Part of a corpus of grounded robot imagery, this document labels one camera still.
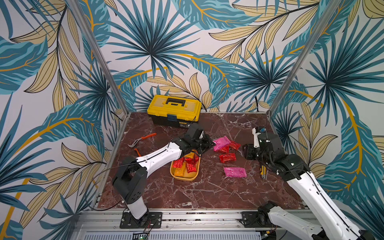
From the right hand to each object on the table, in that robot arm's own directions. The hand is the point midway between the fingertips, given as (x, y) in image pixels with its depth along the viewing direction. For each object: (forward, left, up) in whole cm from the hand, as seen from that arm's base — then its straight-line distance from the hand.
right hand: (247, 146), depth 72 cm
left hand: (+5, +12, -7) cm, 15 cm away
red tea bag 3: (+7, +4, -24) cm, 25 cm away
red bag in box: (+3, +27, -22) cm, 35 cm away
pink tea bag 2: (-3, 0, -23) cm, 23 cm away
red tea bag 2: (+13, +4, -23) cm, 27 cm away
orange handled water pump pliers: (+21, +64, -23) cm, 71 cm away
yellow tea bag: (+7, +27, -19) cm, 34 cm away
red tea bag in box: (+2, +35, -20) cm, 40 cm away
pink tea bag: (+8, +11, -7) cm, 15 cm away
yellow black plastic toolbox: (+36, +38, -11) cm, 54 cm away
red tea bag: (+15, -2, -22) cm, 26 cm away
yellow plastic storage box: (-5, +28, -23) cm, 37 cm away
